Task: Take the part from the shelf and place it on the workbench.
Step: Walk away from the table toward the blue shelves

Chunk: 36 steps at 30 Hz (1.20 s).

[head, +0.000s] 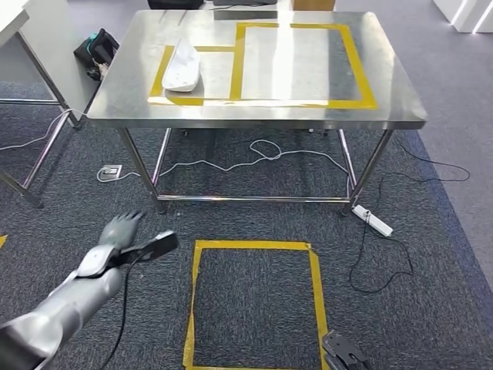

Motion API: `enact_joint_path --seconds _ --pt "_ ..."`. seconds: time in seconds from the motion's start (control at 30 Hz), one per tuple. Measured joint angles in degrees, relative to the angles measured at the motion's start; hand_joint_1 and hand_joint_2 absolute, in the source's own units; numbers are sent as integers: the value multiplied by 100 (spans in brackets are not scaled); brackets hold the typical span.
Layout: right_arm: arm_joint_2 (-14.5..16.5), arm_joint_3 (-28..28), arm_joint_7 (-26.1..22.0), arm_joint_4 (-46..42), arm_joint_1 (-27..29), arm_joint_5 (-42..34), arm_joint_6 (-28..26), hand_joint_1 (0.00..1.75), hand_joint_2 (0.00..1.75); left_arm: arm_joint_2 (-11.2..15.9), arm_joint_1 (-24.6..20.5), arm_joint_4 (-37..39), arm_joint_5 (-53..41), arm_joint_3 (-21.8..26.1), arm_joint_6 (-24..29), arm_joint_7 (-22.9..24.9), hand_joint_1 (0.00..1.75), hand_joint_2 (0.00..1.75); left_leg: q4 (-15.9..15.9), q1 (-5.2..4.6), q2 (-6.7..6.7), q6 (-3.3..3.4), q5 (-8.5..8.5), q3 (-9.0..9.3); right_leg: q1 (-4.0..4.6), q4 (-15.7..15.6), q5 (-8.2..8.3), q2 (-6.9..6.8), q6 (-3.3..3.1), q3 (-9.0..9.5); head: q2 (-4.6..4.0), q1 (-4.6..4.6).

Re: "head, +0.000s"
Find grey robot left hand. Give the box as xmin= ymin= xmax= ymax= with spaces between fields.
xmin=98 ymin=211 xmax=145 ymax=252

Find white plastic shell part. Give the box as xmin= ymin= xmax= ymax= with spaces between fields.
xmin=161 ymin=39 xmax=202 ymax=93

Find yellow tape on workbench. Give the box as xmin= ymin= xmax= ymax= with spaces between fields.
xmin=148 ymin=22 xmax=378 ymax=111

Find stainless steel workbench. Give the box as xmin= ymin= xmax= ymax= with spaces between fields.
xmin=86 ymin=10 xmax=428 ymax=216

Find black bag teal trim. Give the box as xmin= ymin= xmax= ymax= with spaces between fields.
xmin=74 ymin=28 xmax=121 ymax=82

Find white desk steel legs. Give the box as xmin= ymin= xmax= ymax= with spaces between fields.
xmin=0 ymin=0 xmax=101 ymax=210

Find black carrying case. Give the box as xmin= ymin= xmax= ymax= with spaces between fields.
xmin=147 ymin=0 xmax=204 ymax=11

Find yellow floor tape square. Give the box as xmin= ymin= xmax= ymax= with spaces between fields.
xmin=182 ymin=240 xmax=329 ymax=370

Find grey laptop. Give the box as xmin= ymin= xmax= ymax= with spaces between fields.
xmin=213 ymin=0 xmax=278 ymax=7

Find white power strip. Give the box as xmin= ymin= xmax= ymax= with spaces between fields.
xmin=352 ymin=204 xmax=393 ymax=238

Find white cabinet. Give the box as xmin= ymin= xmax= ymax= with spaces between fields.
xmin=433 ymin=0 xmax=493 ymax=34

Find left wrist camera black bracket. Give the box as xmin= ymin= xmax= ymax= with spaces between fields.
xmin=109 ymin=230 xmax=179 ymax=269

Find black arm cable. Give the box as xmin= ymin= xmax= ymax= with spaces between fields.
xmin=99 ymin=255 xmax=140 ymax=370

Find white floor cable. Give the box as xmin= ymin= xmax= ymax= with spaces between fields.
xmin=0 ymin=108 xmax=84 ymax=152
xmin=96 ymin=139 xmax=350 ymax=183

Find black floor cable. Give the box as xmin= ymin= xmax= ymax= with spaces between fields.
xmin=349 ymin=135 xmax=471 ymax=295

